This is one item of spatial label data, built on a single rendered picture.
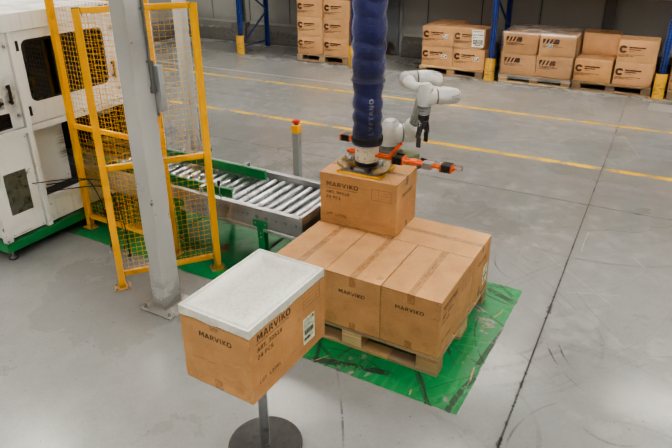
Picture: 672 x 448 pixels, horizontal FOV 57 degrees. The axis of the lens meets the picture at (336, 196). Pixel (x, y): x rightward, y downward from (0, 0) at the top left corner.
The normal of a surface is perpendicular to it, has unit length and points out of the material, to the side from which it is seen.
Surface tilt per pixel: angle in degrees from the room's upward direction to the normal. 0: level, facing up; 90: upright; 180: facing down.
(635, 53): 90
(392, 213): 90
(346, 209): 90
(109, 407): 0
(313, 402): 0
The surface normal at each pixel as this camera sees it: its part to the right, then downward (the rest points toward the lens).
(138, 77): 0.87, 0.20
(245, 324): 0.00, -0.91
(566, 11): -0.47, 0.36
